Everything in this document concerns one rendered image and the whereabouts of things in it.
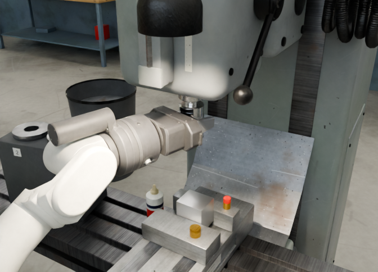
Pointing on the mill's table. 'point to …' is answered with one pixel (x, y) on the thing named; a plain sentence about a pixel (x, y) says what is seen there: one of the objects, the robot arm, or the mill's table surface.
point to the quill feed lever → (272, 14)
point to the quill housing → (198, 44)
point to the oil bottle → (154, 200)
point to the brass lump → (195, 231)
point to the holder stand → (28, 160)
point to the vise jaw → (180, 236)
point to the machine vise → (184, 265)
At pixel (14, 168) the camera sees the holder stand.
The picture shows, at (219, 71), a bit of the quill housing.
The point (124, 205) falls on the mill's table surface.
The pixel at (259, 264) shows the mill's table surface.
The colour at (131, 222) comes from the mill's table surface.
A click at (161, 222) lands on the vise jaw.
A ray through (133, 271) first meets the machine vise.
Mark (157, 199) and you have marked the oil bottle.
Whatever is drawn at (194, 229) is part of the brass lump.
